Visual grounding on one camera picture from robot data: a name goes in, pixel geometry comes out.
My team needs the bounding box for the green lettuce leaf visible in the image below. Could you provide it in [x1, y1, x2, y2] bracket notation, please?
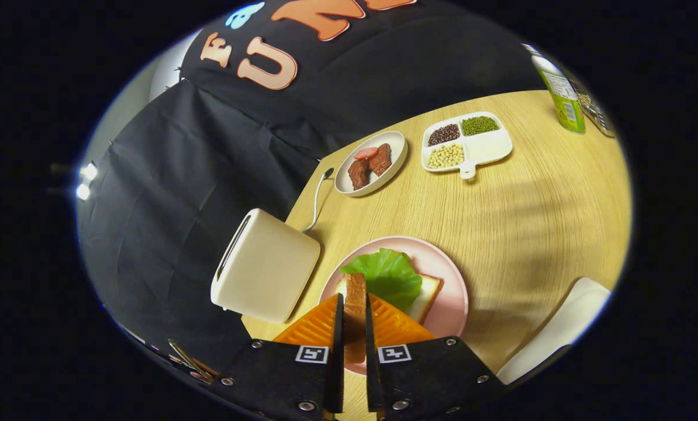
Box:
[340, 248, 423, 312]

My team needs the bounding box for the grey plate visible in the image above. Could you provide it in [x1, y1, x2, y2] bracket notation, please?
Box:
[334, 130, 409, 198]

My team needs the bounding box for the wire utensil basket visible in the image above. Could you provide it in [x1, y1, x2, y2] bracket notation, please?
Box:
[571, 70, 616, 139]

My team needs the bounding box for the pile of dark red beans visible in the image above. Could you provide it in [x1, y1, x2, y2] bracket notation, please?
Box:
[427, 123, 461, 147]

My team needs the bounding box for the toasted bread slice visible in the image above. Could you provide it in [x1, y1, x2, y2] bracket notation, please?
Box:
[343, 272, 368, 365]

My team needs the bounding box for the pink plate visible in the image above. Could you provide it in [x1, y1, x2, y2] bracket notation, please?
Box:
[319, 236, 469, 376]

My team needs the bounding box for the black backdrop cloth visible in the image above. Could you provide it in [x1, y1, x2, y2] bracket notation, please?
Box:
[77, 0, 551, 375]

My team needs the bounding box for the pile of green beans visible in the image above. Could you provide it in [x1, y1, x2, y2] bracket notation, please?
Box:
[461, 116, 500, 137]

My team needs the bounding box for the pile of yellow soybeans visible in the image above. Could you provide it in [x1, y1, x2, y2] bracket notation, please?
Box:
[426, 143, 465, 170]

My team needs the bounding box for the white plate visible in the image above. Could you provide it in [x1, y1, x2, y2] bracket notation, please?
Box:
[497, 277, 611, 385]

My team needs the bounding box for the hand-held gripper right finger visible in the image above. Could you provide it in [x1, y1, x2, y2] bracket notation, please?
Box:
[364, 294, 507, 421]

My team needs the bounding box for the white divided dish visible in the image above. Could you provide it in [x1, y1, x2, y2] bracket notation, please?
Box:
[421, 111, 513, 180]

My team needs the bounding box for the white bread slice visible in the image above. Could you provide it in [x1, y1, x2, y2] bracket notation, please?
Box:
[334, 274, 444, 325]

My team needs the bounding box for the green drink bottle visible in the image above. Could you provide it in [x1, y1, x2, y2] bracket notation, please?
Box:
[524, 44, 586, 135]

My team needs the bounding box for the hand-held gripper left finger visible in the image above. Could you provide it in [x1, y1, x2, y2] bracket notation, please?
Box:
[212, 294, 345, 421]

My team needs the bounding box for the white toaster cable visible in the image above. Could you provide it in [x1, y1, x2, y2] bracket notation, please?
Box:
[301, 168, 335, 234]

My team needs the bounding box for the brown meat piece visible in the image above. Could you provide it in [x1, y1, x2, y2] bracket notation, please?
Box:
[348, 158, 370, 191]
[368, 143, 393, 177]

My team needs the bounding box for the white toaster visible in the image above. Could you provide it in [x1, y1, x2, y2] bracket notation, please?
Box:
[210, 208, 322, 324]

